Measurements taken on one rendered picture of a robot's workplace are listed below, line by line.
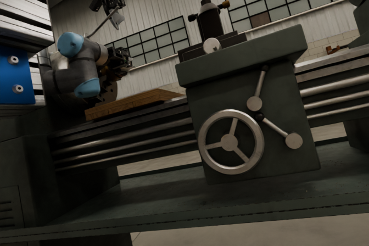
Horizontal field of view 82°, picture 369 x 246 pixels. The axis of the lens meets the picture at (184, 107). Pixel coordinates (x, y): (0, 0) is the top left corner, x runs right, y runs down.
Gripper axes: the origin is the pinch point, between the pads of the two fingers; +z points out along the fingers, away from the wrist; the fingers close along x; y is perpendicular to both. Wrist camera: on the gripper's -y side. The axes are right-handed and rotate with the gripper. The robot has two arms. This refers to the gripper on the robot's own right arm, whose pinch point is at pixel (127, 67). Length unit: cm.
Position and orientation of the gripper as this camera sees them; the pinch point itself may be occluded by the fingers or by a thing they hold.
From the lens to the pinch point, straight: 100.9
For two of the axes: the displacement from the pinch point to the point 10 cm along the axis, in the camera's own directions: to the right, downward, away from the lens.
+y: 9.2, -2.4, -3.1
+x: -2.3, -9.7, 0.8
